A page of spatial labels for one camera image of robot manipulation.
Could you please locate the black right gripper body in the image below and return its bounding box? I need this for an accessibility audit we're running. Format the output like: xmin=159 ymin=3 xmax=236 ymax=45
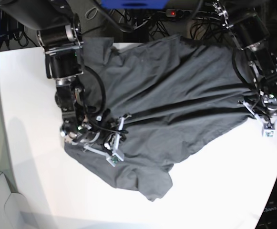
xmin=85 ymin=122 xmax=119 ymax=148

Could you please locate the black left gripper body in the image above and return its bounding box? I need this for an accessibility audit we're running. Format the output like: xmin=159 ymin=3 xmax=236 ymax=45
xmin=255 ymin=100 xmax=277 ymax=122

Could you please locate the dark grey t-shirt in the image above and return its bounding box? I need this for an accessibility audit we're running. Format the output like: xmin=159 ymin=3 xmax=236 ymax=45
xmin=64 ymin=35 xmax=257 ymax=201

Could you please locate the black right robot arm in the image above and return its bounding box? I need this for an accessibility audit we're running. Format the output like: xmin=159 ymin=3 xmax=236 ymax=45
xmin=0 ymin=0 xmax=119 ymax=143

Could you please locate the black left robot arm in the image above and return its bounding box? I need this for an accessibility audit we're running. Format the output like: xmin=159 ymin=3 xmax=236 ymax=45
xmin=212 ymin=0 xmax=277 ymax=122

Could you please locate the blue box overhead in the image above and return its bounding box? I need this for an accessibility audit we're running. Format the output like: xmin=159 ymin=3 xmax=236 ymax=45
xmin=101 ymin=0 xmax=168 ymax=9

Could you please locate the grey bin corner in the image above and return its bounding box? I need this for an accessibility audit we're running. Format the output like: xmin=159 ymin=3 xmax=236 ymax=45
xmin=0 ymin=173 xmax=31 ymax=229

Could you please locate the black power strip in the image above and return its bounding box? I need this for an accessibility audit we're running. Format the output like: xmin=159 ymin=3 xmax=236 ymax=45
xmin=165 ymin=9 xmax=192 ymax=19

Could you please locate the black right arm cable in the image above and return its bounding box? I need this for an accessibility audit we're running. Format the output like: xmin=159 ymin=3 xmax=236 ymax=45
xmin=81 ymin=64 xmax=129 ymax=134

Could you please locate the white coiled cable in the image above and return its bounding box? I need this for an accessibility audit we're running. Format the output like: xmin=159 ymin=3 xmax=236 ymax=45
xmin=84 ymin=4 xmax=100 ymax=20

